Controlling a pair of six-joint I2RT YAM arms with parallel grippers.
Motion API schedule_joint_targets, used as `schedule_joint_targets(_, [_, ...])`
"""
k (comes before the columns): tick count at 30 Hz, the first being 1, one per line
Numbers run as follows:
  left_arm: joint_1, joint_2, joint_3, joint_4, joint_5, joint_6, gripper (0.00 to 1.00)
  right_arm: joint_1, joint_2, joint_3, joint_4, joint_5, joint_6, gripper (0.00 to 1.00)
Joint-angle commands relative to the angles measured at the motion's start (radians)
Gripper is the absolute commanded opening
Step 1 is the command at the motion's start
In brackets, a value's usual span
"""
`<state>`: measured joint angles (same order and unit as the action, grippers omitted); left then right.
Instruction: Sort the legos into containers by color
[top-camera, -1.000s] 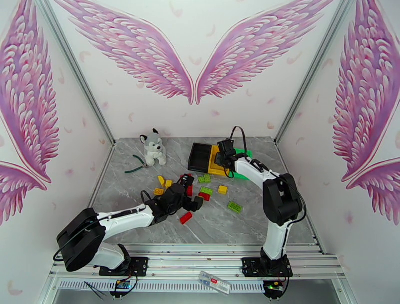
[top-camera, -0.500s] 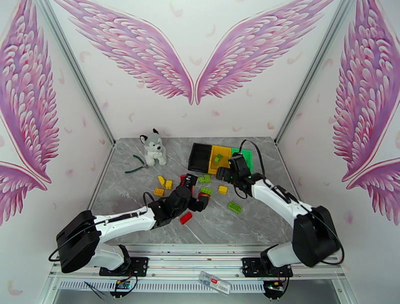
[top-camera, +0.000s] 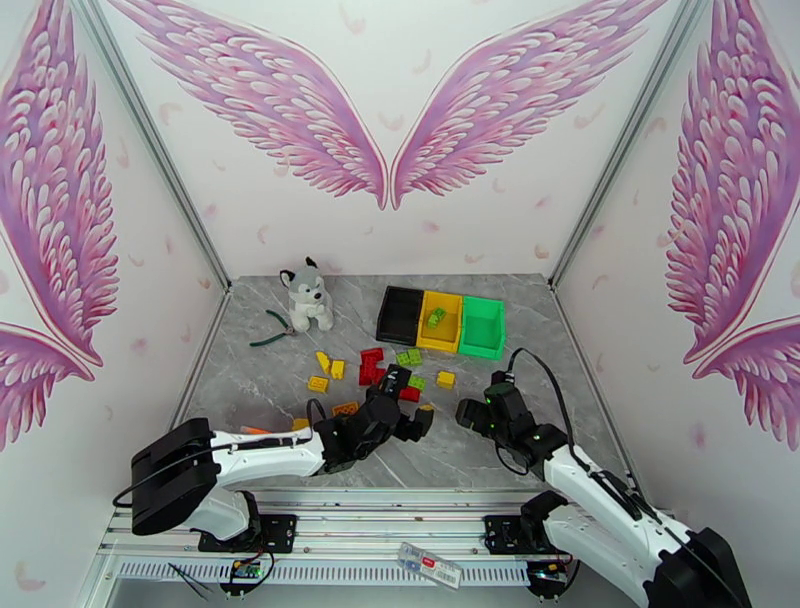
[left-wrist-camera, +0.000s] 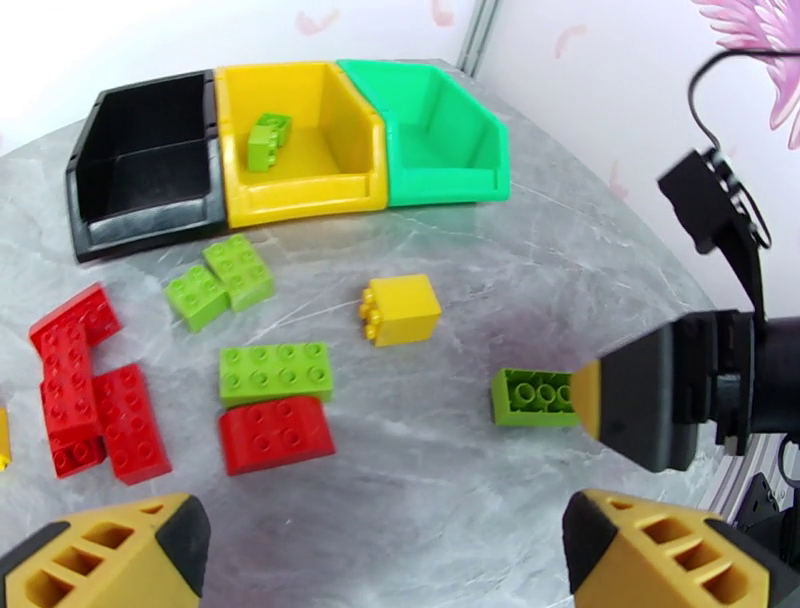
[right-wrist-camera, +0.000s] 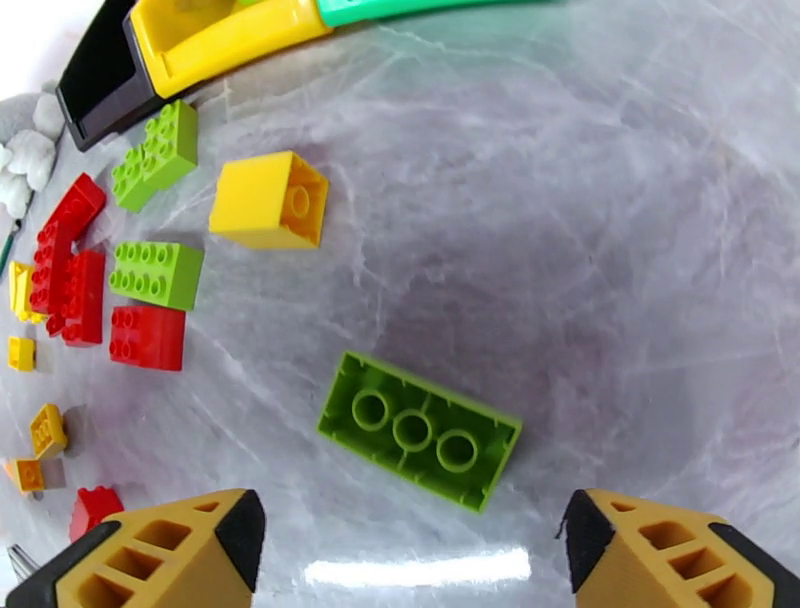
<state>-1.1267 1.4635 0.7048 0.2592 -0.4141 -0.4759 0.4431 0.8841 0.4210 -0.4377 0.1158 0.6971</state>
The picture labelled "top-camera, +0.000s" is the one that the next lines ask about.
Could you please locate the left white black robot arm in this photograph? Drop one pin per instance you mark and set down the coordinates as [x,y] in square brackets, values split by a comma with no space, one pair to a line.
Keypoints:
[269,459]

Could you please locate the flat yellow lego plate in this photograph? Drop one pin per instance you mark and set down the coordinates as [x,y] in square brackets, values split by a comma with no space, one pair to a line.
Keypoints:
[345,409]

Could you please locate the green plastic bin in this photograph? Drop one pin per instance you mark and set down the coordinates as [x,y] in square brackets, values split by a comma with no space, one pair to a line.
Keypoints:
[481,331]

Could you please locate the yellow plastic bin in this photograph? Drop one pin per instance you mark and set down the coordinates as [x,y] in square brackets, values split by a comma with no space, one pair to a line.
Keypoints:
[431,340]

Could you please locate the aluminium table edge strip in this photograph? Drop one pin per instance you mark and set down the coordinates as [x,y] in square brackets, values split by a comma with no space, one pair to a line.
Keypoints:
[201,362]
[589,375]

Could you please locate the black plastic bin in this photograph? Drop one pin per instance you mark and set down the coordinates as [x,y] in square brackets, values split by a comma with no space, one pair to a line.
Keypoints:
[400,312]

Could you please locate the clear plastic case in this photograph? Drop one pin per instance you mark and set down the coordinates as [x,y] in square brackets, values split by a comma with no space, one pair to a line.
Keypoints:
[431,564]

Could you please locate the small green circuit board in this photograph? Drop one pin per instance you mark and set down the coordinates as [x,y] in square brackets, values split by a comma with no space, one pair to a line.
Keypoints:
[545,572]
[245,570]

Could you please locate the grey white husky plush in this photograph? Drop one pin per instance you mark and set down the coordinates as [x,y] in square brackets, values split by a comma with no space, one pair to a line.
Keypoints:
[306,294]

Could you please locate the black tweezers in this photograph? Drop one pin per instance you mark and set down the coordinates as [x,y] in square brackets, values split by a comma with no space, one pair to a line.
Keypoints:
[190,580]

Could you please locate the aluminium rail frame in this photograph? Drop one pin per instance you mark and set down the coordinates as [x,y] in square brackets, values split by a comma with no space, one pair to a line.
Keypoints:
[375,519]

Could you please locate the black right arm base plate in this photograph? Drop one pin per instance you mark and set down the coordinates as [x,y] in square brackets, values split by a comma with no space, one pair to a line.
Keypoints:
[500,531]

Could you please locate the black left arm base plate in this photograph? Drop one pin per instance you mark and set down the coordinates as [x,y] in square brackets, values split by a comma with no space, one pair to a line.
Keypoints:
[281,531]

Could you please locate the aluminium frame post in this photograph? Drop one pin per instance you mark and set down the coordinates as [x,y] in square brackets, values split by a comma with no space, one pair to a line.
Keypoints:
[634,139]
[151,137]

